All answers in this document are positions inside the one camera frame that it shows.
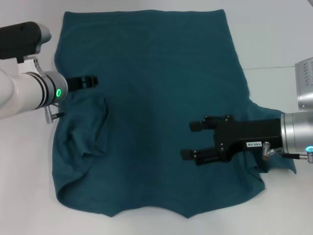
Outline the arm plug cable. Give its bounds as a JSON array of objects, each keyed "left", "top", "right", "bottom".
[
  {"left": 44, "top": 104, "right": 66, "bottom": 122},
  {"left": 262, "top": 141, "right": 313, "bottom": 164}
]

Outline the right arm plug cable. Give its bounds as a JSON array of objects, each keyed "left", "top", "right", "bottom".
[{"left": 262, "top": 141, "right": 313, "bottom": 164}]

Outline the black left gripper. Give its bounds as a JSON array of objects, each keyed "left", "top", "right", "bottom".
[{"left": 66, "top": 75, "right": 99, "bottom": 94}]

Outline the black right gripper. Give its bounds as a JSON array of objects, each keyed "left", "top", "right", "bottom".
[{"left": 180, "top": 114, "right": 284, "bottom": 166}]

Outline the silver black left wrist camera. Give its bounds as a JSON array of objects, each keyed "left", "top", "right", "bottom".
[{"left": 0, "top": 21, "right": 53, "bottom": 65}]

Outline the blue shirt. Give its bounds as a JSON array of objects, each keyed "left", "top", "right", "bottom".
[{"left": 52, "top": 9, "right": 298, "bottom": 212}]

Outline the left arm plug cable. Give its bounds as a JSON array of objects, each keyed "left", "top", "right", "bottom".
[{"left": 44, "top": 104, "right": 66, "bottom": 122}]

